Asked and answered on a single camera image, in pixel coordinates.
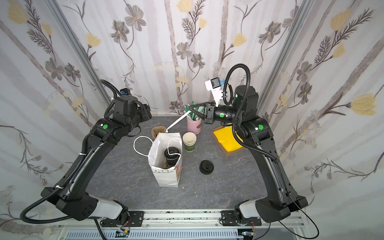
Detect stack of black lids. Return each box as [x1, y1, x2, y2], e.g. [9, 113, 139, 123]
[200, 160, 214, 175]

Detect aluminium mounting rail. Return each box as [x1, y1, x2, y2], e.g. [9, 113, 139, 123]
[56, 208, 307, 240]

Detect brown cardboard tray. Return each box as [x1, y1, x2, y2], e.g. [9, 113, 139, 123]
[212, 126, 244, 157]

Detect white cartoon paper gift bag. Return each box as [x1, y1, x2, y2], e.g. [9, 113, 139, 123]
[133, 133, 183, 188]

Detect green white straw bundle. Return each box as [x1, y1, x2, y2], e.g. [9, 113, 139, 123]
[184, 101, 205, 121]

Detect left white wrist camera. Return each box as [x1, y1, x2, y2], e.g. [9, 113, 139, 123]
[120, 88, 131, 95]

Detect stacked green paper cups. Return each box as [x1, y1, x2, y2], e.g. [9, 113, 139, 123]
[182, 132, 197, 152]

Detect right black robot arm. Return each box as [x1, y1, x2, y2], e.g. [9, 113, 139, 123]
[189, 85, 308, 223]

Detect yellow napkins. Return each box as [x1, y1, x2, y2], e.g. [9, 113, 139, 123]
[213, 126, 242, 153]

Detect black paper coffee cup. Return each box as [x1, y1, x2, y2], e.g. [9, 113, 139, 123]
[166, 158, 179, 169]

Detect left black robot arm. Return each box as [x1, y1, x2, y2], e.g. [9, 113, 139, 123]
[20, 95, 152, 225]

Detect black cup lid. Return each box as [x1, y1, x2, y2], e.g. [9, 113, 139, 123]
[164, 147, 181, 161]

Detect pink cup holder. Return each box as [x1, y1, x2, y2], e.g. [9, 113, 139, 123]
[187, 118, 202, 135]

